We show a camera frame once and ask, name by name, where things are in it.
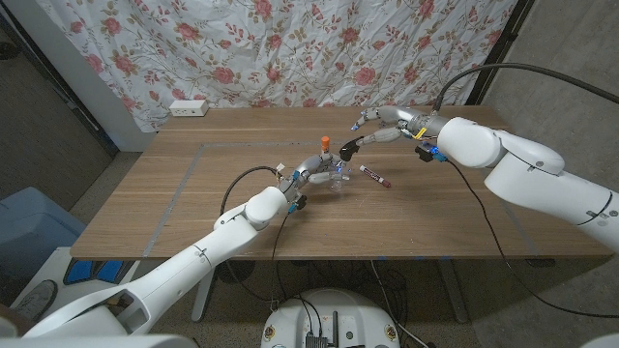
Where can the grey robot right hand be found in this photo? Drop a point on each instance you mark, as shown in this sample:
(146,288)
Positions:
(416,123)

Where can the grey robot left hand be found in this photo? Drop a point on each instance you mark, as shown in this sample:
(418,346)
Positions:
(309,166)

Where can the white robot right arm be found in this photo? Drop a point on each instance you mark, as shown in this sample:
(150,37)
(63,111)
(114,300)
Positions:
(532,179)

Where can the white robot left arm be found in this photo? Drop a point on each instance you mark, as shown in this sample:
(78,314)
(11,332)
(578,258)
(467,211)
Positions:
(217,237)

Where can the maroon dry-erase marker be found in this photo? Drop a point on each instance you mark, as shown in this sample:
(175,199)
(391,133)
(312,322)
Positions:
(374,176)

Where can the orange-capped glue stick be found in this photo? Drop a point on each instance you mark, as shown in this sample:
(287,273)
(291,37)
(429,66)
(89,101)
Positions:
(325,141)

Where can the black backdrop pole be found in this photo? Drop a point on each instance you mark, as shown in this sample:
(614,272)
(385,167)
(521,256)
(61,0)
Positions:
(498,48)

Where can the floral fabric backdrop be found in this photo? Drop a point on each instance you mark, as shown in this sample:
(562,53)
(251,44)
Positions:
(290,48)

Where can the black round floor object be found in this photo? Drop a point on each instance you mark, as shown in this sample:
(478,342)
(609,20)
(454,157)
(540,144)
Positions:
(239,271)

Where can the white power strip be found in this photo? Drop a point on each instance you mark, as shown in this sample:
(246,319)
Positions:
(188,107)

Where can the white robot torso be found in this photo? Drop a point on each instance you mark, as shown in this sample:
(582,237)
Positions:
(358,314)

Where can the white table leg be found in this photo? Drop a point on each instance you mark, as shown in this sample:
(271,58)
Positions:
(203,299)

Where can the grey table leg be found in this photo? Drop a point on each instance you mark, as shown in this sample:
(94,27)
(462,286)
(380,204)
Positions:
(454,299)

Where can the white floor board blue pads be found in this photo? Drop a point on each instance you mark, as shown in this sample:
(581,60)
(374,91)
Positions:
(58,263)

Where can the blue plastic bin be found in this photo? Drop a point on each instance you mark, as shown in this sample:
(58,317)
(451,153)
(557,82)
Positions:
(34,227)

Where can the grey shoe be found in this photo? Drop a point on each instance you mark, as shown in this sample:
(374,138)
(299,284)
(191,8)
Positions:
(38,299)

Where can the person's brown leg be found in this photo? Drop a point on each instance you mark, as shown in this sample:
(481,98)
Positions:
(9,326)

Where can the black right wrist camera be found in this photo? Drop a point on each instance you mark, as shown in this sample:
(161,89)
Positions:
(428,152)

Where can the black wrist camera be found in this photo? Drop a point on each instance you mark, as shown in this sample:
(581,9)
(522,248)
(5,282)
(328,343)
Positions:
(428,152)
(300,202)

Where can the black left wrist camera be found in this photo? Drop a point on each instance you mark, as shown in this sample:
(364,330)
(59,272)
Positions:
(300,202)

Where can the black door frame strip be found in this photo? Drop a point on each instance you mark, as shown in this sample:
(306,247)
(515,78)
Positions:
(58,83)

